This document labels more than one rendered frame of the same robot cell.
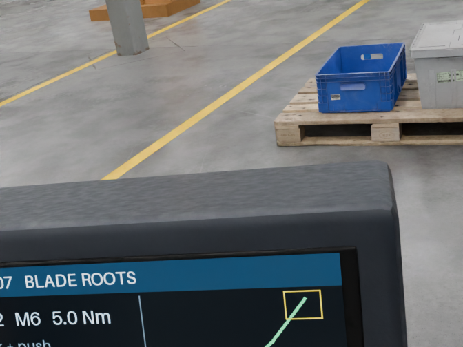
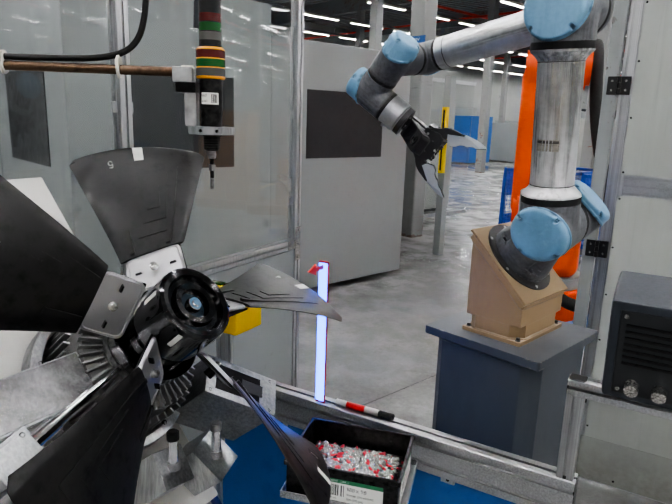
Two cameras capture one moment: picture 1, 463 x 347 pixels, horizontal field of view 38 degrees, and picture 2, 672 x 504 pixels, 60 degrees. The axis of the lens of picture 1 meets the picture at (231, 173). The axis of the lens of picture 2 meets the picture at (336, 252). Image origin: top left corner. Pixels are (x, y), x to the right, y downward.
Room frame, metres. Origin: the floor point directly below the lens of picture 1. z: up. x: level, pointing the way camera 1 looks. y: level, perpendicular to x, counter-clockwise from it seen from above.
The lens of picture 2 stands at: (1.27, -0.25, 1.49)
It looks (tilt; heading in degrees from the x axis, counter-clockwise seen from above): 13 degrees down; 197
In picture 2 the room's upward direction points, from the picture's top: 2 degrees clockwise
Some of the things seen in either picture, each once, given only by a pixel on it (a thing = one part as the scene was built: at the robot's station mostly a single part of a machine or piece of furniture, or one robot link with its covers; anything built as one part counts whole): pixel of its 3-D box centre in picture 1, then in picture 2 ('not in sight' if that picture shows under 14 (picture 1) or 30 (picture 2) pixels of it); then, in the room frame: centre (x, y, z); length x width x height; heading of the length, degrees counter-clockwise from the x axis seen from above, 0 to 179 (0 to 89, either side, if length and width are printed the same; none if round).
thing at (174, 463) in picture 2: not in sight; (173, 449); (0.57, -0.70, 0.99); 0.02 x 0.02 x 0.06
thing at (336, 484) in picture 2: not in sight; (351, 463); (0.30, -0.49, 0.85); 0.22 x 0.17 x 0.07; 91
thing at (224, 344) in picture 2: not in sight; (224, 346); (0.03, -0.90, 0.92); 0.03 x 0.03 x 0.12; 77
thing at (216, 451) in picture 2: not in sight; (216, 439); (0.48, -0.68, 0.96); 0.02 x 0.02 x 0.06
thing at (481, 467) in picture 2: not in sight; (360, 428); (0.12, -0.52, 0.82); 0.90 x 0.04 x 0.08; 77
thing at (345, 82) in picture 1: (363, 76); not in sight; (3.70, -0.82, 0.25); 0.60 x 0.41 x 0.22; 156
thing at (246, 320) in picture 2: not in sight; (224, 309); (0.03, -0.90, 1.02); 0.16 x 0.10 x 0.11; 77
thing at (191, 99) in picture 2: not in sight; (204, 101); (0.45, -0.71, 1.51); 0.09 x 0.07 x 0.10; 112
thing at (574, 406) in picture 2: not in sight; (571, 427); (0.22, -0.10, 0.96); 0.03 x 0.03 x 0.20; 77
